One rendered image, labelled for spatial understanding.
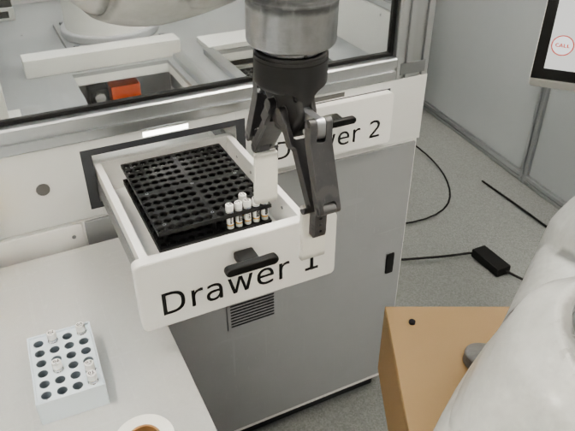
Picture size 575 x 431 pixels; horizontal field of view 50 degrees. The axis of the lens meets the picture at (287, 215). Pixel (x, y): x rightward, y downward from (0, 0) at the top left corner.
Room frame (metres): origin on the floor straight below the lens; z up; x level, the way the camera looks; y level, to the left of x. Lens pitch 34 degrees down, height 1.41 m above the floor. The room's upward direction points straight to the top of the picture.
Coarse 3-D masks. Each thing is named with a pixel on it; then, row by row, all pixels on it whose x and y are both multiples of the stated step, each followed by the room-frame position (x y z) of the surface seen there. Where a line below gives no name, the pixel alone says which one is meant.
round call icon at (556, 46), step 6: (552, 36) 1.19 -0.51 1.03; (558, 36) 1.19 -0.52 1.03; (564, 36) 1.18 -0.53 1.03; (570, 36) 1.18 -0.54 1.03; (552, 42) 1.18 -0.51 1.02; (558, 42) 1.18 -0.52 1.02; (564, 42) 1.17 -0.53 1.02; (570, 42) 1.17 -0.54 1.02; (552, 48) 1.17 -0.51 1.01; (558, 48) 1.17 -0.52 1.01; (564, 48) 1.17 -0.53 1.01; (570, 48) 1.16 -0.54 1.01; (552, 54) 1.16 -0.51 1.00; (558, 54) 1.16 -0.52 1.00; (564, 54) 1.16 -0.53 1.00; (570, 54) 1.16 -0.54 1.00
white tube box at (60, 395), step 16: (64, 336) 0.62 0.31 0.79; (80, 336) 0.61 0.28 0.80; (32, 352) 0.58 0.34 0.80; (48, 352) 0.58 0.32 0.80; (64, 352) 0.58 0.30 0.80; (80, 352) 0.58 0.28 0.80; (96, 352) 0.58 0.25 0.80; (32, 368) 0.56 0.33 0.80; (48, 368) 0.56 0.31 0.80; (64, 368) 0.56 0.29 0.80; (80, 368) 0.56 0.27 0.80; (96, 368) 0.56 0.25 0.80; (48, 384) 0.54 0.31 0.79; (64, 384) 0.53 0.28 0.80; (80, 384) 0.54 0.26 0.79; (96, 384) 0.53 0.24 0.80; (48, 400) 0.50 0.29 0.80; (64, 400) 0.51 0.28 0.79; (80, 400) 0.52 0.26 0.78; (96, 400) 0.52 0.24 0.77; (48, 416) 0.50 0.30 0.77; (64, 416) 0.51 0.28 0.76
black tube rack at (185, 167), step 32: (160, 160) 0.94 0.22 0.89; (192, 160) 0.92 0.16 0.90; (224, 160) 0.93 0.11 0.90; (128, 192) 0.88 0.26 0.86; (160, 192) 0.82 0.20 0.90; (192, 192) 0.82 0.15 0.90; (224, 192) 0.83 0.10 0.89; (160, 224) 0.78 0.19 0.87; (224, 224) 0.78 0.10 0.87; (256, 224) 0.78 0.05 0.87
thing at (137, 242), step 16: (176, 144) 1.00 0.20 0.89; (192, 144) 1.00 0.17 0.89; (208, 144) 1.01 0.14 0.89; (224, 144) 1.03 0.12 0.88; (112, 160) 0.94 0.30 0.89; (128, 160) 0.95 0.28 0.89; (240, 160) 0.97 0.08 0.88; (96, 176) 0.92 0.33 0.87; (112, 176) 0.93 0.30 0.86; (112, 192) 0.83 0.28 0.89; (112, 208) 0.81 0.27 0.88; (128, 208) 0.87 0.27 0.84; (272, 208) 0.85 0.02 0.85; (288, 208) 0.79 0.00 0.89; (128, 224) 0.74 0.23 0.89; (144, 224) 0.83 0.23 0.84; (128, 240) 0.72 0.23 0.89; (144, 240) 0.78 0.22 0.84; (128, 256) 0.72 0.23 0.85; (144, 256) 0.67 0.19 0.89
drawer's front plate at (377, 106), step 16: (368, 96) 1.13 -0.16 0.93; (384, 96) 1.14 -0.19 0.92; (320, 112) 1.08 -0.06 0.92; (336, 112) 1.09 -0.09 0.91; (352, 112) 1.11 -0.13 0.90; (368, 112) 1.13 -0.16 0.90; (384, 112) 1.14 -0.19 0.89; (336, 128) 1.09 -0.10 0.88; (352, 128) 1.11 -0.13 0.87; (368, 128) 1.13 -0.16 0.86; (384, 128) 1.14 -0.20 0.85; (336, 144) 1.10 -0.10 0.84; (352, 144) 1.11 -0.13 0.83; (368, 144) 1.13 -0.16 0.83; (288, 160) 1.05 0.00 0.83
